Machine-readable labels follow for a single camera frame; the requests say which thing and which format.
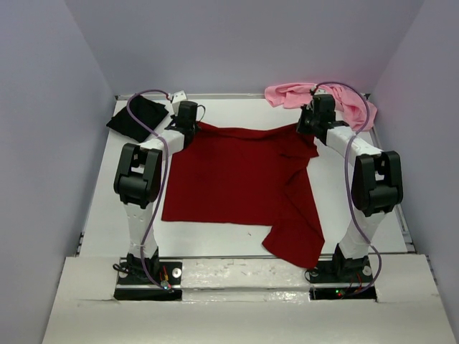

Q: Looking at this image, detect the red t shirt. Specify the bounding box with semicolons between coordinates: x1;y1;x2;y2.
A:
161;123;325;269

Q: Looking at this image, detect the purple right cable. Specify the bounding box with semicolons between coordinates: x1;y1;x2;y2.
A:
310;82;383;297

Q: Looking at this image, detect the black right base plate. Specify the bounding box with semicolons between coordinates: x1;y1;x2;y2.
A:
304;260;377;301

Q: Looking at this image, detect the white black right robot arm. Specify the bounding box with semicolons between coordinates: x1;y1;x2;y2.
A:
297;94;403;285

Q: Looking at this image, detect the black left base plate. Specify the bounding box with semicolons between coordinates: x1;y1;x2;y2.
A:
113;259;183;302

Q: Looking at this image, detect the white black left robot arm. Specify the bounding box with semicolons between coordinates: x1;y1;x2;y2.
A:
113;100;205;290

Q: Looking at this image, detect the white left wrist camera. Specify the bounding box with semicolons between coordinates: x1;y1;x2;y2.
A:
166;90;188;114

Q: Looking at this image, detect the black folded t shirt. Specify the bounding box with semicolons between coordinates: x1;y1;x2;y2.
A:
106;95;169;143

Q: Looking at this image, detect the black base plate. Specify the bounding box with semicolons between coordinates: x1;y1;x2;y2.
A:
113;259;183;302
304;260;377;301

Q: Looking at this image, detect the pink t shirt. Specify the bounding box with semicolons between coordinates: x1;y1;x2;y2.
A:
264;82;379;133

